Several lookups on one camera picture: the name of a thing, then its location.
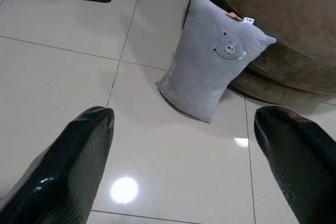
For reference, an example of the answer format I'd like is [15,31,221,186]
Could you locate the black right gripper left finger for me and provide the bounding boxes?
[0,105,116,224]

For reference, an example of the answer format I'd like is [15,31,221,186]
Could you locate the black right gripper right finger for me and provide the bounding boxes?
[253,105,336,224]

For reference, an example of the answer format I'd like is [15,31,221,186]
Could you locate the grey bear pillow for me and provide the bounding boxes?
[155,0,277,124]

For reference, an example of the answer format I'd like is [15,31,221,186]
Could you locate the brown round sofa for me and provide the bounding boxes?
[191,0,336,109]

